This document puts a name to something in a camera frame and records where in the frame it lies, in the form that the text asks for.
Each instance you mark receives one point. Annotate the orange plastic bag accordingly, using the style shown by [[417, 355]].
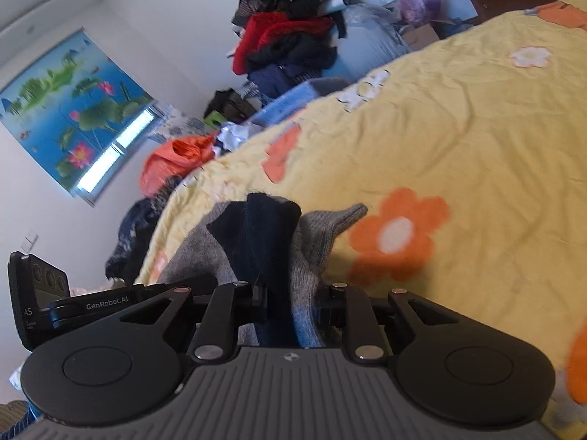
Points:
[[174, 165]]

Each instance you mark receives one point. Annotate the yellow floral printed blanket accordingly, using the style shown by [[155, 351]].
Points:
[[458, 146]]

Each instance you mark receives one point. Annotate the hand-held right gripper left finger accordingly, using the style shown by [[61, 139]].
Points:
[[259, 305]]

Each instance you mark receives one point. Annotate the window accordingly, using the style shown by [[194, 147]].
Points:
[[119, 151]]

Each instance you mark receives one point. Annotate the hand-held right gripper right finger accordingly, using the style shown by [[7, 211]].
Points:
[[323, 314]]

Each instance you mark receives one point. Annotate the blue patterned white pillow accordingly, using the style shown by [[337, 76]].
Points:
[[179, 126]]

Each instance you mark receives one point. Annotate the light blue bundle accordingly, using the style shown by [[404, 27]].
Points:
[[367, 41]]

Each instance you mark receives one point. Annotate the dark brown garment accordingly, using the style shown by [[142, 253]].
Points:
[[229, 103]]

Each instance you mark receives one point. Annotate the white crumpled cloth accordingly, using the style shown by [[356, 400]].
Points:
[[234, 136]]

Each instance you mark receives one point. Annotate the cardboard box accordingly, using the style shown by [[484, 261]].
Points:
[[419, 36]]

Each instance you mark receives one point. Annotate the lotus print window blind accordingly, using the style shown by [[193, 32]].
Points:
[[69, 110]]

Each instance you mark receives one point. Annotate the green stool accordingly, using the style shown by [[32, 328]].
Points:
[[213, 118]]

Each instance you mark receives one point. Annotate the blue folded blanket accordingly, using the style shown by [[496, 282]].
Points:
[[293, 98]]

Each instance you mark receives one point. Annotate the navy and grey sweater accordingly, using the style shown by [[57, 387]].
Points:
[[266, 238]]

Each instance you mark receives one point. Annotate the red garment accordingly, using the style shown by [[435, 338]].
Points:
[[270, 34]]

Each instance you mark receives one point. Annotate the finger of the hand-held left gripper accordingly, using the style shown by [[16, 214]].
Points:
[[204, 284]]

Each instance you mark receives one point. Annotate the dark clothes heap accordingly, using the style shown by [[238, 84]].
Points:
[[133, 238]]

